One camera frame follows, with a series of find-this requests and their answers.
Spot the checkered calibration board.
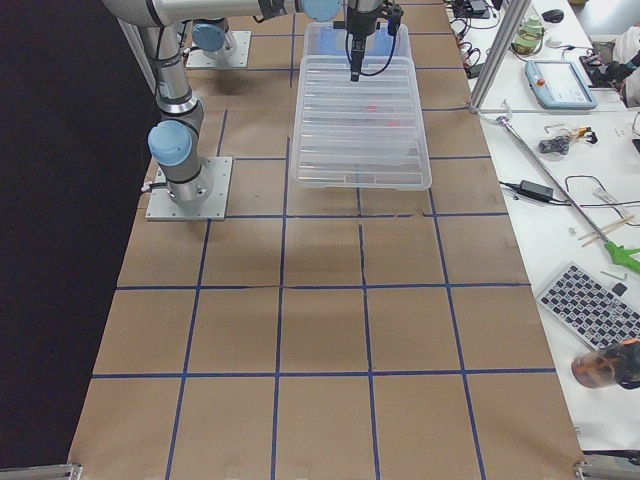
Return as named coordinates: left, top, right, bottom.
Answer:
left=536, top=263, right=639, bottom=350

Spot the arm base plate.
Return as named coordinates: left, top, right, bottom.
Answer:
left=186, top=30, right=251, bottom=70
left=146, top=157, right=233, bottom=221

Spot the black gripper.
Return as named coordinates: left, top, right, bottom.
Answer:
left=346, top=0, right=403, bottom=82

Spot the aluminium frame post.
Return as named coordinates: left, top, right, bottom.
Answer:
left=469, top=0, right=531, bottom=113

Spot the black power adapter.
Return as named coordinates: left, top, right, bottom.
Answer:
left=519, top=180, right=554, bottom=203

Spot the teach pendant tablet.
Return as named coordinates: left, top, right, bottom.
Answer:
left=524, top=60, right=598, bottom=110

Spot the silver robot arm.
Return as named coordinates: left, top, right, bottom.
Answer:
left=191, top=0, right=341, bottom=56
left=104, top=1, right=403, bottom=207

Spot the clear plastic storage box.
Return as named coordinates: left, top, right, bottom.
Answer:
left=302, top=22, right=414, bottom=74

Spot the long metal grabber rod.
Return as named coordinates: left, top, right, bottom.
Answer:
left=496, top=115, right=639, bottom=274

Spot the clear plastic box lid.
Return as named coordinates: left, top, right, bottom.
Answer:
left=290, top=55, right=432, bottom=191

